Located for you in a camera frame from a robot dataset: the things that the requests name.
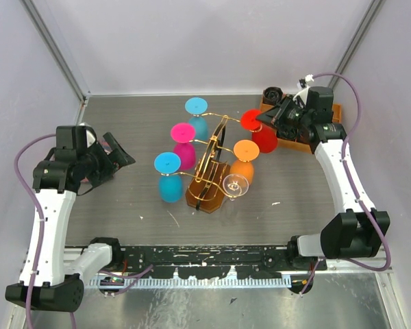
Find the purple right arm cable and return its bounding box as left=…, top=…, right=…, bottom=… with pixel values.
left=299, top=72, right=391, bottom=298

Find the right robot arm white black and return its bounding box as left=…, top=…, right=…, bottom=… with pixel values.
left=256, top=86, right=391, bottom=271

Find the gold wire glass rack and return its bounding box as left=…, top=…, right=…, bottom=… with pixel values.
left=177, top=113, right=240, bottom=214

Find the rear blue wine glass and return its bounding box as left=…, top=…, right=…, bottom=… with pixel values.
left=185, top=97, right=208, bottom=141

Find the dark rolled cloth rear left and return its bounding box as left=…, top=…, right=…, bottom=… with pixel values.
left=262, top=86, right=284, bottom=106

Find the wooden compartment tray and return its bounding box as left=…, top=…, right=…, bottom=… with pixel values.
left=260, top=89, right=344, bottom=155

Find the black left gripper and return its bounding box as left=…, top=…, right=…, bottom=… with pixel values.
left=79, top=132, right=135, bottom=186

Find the blue wine glass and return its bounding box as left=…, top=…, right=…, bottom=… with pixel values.
left=185, top=97, right=208, bottom=141
left=154, top=152, right=183, bottom=203

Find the front blue wine glass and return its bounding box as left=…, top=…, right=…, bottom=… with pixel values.
left=154, top=152, right=183, bottom=203

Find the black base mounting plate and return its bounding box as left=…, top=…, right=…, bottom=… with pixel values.
left=122, top=245, right=317, bottom=280

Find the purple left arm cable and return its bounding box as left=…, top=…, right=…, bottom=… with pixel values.
left=14, top=133, right=79, bottom=329

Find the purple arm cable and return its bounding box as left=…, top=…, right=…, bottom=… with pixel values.
left=14, top=133, right=79, bottom=329
left=299, top=72, right=391, bottom=298

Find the white slotted cable duct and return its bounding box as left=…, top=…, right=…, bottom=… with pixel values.
left=88, top=273, right=292, bottom=289

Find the colourful packet under left gripper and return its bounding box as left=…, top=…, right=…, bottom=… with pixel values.
left=99, top=139, right=112, bottom=154

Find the clear wine glass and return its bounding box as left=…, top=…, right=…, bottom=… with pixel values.
left=222, top=173, right=249, bottom=200

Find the pink wine glass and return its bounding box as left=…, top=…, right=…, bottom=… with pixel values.
left=171, top=123, right=196, bottom=171

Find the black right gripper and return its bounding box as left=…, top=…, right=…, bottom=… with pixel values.
left=256, top=94, right=311, bottom=134

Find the orange wine glass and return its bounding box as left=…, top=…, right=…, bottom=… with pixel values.
left=229, top=139, right=260, bottom=185

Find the red wine glass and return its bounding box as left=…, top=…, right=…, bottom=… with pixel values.
left=240, top=109, right=278, bottom=154

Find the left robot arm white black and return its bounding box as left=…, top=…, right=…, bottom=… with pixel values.
left=5, top=125, right=135, bottom=313

